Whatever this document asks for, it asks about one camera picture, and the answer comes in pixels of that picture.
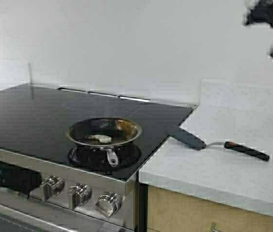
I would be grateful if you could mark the black spatula orange accent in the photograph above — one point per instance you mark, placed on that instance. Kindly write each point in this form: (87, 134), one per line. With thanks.
(197, 144)

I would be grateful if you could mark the stainless steel frying pan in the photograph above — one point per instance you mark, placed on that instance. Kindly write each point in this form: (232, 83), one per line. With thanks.
(121, 130)

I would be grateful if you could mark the raw shrimp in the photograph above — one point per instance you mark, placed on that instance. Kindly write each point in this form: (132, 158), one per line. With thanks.
(104, 139)

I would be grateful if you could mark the wooden base cabinet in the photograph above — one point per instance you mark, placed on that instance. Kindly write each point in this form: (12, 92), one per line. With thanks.
(170, 211)

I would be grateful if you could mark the right steel stove knob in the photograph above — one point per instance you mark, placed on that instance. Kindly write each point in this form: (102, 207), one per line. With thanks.
(108, 204)

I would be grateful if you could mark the steel stove knob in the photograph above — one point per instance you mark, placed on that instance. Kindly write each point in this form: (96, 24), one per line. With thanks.
(108, 204)
(51, 186)
(78, 195)

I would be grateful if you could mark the middle steel stove knob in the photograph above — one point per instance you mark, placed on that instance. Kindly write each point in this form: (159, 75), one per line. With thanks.
(78, 195)

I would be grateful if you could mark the left steel stove knob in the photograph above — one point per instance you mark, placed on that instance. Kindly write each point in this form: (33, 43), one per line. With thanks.
(51, 186)

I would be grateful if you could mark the stainless steel stove range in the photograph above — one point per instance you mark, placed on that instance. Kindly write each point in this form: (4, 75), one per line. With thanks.
(33, 145)

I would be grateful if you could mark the metal cabinet handle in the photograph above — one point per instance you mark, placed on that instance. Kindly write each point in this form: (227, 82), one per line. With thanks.
(213, 228)

